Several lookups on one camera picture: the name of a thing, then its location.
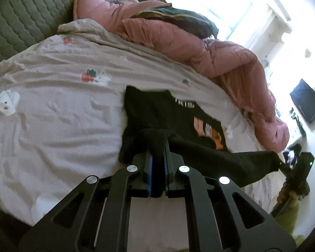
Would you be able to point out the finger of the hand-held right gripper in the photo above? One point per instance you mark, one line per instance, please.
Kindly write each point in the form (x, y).
(285, 167)

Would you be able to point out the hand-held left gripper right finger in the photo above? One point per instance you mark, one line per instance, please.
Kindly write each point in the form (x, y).
(167, 173)

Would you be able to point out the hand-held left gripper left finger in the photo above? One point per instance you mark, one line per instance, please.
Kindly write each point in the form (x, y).
(149, 173)

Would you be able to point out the black sweater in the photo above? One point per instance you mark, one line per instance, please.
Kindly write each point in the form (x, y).
(160, 110)

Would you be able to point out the person's right hand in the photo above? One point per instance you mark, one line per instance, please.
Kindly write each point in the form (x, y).
(287, 195)

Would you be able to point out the green cloth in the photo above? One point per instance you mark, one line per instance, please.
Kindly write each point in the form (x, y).
(288, 220)

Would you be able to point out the black monitor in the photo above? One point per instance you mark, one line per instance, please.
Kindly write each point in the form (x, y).
(307, 101)

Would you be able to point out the printed grey bed sheet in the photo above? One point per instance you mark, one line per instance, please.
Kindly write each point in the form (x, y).
(55, 105)

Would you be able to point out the pink quilt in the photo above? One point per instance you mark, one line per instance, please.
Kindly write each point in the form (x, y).
(225, 57)

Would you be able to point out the dark striped cloth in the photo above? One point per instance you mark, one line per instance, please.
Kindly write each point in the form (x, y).
(189, 18)

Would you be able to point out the window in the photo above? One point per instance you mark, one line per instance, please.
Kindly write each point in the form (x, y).
(225, 15)

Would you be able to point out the green quilted headboard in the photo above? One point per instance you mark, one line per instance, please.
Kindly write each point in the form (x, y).
(23, 13)

